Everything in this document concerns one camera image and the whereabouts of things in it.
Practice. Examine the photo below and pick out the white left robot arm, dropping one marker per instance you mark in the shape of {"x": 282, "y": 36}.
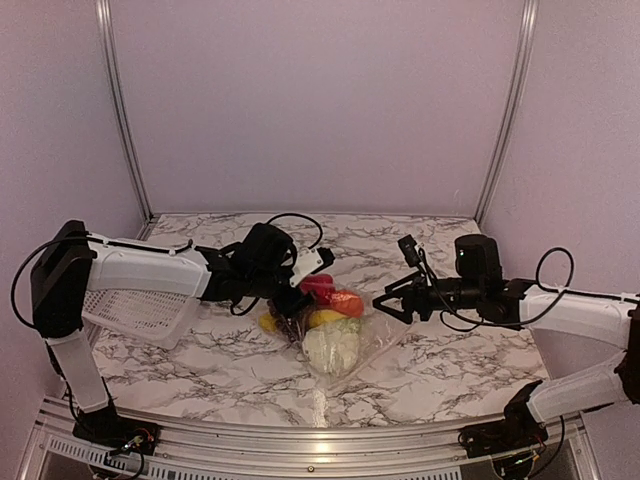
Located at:
{"x": 75, "y": 262}

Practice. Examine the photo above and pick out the clear zip top bag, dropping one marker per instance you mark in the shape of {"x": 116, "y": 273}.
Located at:
{"x": 378, "y": 333}

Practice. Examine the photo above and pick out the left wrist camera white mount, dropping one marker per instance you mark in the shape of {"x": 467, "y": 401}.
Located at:
{"x": 309, "y": 262}

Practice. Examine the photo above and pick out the left aluminium corner post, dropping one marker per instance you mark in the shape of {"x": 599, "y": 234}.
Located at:
{"x": 107, "y": 34}

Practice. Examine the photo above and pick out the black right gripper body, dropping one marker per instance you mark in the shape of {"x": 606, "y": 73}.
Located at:
{"x": 426, "y": 306}

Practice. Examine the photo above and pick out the purple fake grapes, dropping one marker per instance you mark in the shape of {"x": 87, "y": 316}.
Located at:
{"x": 293, "y": 328}

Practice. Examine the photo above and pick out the right aluminium corner post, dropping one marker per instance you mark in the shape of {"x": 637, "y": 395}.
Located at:
{"x": 515, "y": 92}

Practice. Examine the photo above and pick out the aluminium corner post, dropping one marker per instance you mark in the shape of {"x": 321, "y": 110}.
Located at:
{"x": 515, "y": 92}
{"x": 107, "y": 34}

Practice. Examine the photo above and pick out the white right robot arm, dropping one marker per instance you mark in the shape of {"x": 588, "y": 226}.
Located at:
{"x": 480, "y": 296}

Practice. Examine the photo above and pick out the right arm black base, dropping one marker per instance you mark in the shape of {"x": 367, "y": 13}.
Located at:
{"x": 517, "y": 429}

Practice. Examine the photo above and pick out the aluminium front rail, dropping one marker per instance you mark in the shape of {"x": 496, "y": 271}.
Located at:
{"x": 195, "y": 449}

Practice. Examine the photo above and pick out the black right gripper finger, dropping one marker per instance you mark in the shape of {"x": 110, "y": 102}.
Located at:
{"x": 393, "y": 307}
{"x": 401, "y": 282}

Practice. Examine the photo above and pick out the red fake pepper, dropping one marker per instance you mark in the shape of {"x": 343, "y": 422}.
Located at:
{"x": 320, "y": 286}

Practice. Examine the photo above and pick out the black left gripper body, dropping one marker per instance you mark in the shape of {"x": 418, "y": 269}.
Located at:
{"x": 264, "y": 284}

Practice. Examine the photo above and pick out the white perforated plastic basket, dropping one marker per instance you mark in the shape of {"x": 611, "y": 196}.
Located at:
{"x": 157, "y": 318}

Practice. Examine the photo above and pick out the peach fake fruit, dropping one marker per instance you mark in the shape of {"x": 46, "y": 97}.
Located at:
{"x": 269, "y": 323}

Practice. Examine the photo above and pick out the yellow fake lemon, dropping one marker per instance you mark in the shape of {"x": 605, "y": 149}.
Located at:
{"x": 323, "y": 316}

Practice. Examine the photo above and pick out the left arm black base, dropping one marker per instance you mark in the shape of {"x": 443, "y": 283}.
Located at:
{"x": 108, "y": 428}

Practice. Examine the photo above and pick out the orange fake carrot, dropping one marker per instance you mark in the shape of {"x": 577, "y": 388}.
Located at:
{"x": 347, "y": 303}

